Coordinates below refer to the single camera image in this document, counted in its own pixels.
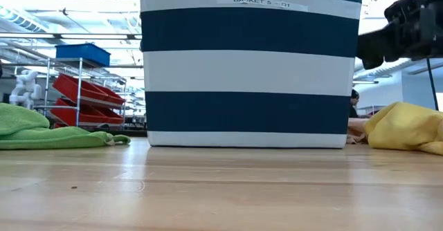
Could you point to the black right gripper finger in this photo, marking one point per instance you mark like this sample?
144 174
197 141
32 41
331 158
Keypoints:
373 47

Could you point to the yellow microfibre towel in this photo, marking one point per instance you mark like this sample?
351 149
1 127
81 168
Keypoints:
401 127

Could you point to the navy white striped fabric basket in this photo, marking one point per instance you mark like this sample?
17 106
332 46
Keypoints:
242 113

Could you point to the green microfibre towel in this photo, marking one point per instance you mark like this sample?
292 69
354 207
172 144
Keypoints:
52 137

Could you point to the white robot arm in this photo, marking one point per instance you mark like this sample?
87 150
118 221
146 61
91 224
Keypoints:
26 85

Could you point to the thin black pole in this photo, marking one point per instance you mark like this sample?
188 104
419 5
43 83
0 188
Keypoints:
432 82

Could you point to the person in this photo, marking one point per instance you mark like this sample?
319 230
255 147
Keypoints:
353 101

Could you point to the small red plastic bin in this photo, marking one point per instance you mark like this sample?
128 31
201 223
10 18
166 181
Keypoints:
114 96
112 115

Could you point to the blue plastic bin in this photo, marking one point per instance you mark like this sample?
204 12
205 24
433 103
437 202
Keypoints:
83 53

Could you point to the large red plastic bin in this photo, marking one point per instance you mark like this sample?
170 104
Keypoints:
76 115
72 87

